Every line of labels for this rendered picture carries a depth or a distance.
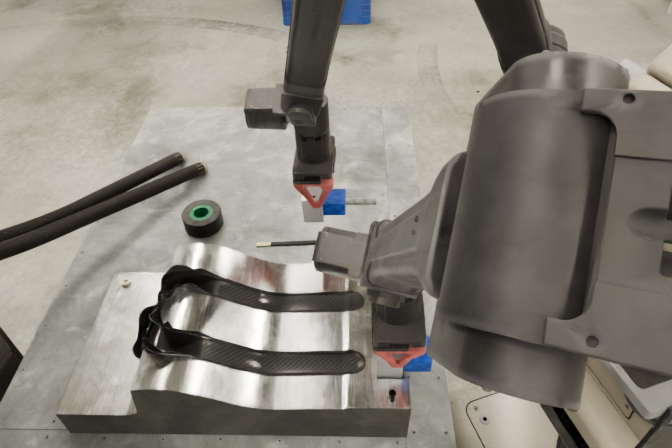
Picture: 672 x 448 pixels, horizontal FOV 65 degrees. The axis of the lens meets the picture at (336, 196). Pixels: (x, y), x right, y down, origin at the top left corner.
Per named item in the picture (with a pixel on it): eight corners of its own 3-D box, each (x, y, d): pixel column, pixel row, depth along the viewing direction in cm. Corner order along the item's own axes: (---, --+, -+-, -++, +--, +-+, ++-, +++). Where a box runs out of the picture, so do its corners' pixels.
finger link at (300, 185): (296, 216, 92) (291, 175, 86) (300, 189, 97) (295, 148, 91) (335, 216, 92) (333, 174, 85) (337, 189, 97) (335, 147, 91)
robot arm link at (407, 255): (635, 425, 15) (683, 74, 17) (441, 380, 15) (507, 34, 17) (402, 314, 58) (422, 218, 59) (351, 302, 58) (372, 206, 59)
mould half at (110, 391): (396, 293, 97) (400, 243, 88) (407, 437, 78) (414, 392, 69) (125, 292, 98) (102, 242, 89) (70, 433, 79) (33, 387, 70)
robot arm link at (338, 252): (395, 308, 53) (413, 224, 54) (289, 282, 56) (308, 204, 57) (408, 308, 64) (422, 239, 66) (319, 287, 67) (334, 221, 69)
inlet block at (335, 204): (376, 202, 99) (376, 180, 95) (376, 221, 95) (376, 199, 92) (306, 203, 100) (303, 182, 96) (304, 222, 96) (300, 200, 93)
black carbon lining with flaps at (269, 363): (363, 297, 88) (364, 259, 82) (365, 388, 76) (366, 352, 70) (156, 295, 89) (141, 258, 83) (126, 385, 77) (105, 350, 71)
